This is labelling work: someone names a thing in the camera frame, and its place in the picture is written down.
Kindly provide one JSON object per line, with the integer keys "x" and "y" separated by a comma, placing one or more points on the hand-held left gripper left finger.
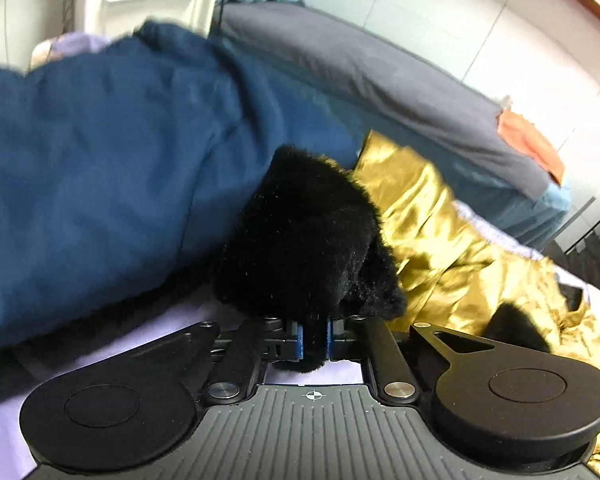
{"x": 300, "y": 342}

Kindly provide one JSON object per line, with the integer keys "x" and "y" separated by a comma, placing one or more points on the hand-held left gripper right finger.
{"x": 329, "y": 341}

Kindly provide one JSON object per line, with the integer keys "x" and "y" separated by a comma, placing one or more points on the gold jacket with black lining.
{"x": 430, "y": 220}

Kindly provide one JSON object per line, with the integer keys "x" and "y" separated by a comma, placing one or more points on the folded navy blue clothing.
{"x": 105, "y": 175}

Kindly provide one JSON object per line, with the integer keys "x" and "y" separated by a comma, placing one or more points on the grey blanket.
{"x": 380, "y": 80}

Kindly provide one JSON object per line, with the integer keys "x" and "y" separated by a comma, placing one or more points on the orange towel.
{"x": 530, "y": 142}

